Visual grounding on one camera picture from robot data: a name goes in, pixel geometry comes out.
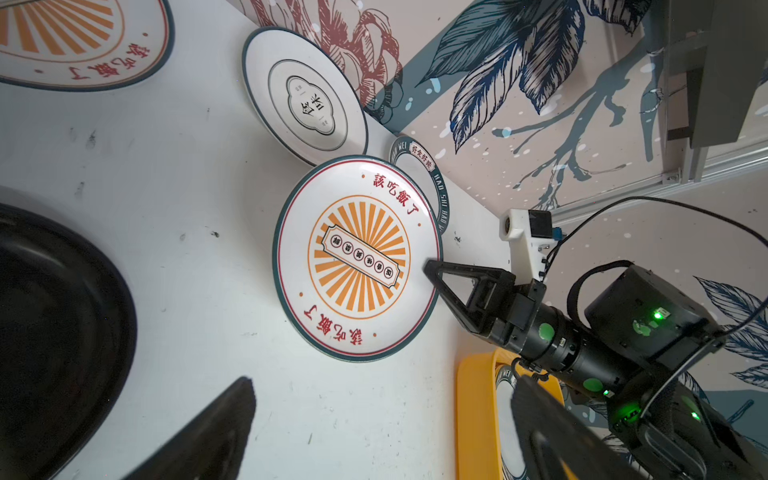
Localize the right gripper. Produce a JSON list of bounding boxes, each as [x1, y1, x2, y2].
[[423, 259, 546, 353]]

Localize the white plate grey emblem back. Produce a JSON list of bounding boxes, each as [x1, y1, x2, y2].
[[241, 27, 369, 167]]

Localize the orange sunburst plate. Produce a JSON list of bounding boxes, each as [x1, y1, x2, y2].
[[1, 0, 175, 92], [272, 155, 443, 362]]

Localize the dark green rim plate back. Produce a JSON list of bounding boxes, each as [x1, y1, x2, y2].
[[388, 135, 451, 234]]

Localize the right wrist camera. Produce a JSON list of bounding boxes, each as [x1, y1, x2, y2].
[[499, 209, 557, 283]]

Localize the yellow plastic bin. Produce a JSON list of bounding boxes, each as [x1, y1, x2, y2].
[[456, 349, 564, 479]]

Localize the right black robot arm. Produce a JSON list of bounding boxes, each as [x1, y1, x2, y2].
[[424, 260, 767, 479]]

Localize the green lettered rim plate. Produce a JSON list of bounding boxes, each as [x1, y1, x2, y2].
[[496, 365, 528, 480]]

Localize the small black plate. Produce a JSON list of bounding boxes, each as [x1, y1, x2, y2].
[[1, 205, 137, 479]]

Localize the left gripper left fingers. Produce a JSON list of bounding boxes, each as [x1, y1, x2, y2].
[[127, 376, 257, 479]]

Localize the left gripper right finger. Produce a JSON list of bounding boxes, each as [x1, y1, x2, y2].
[[511, 377, 641, 480]]

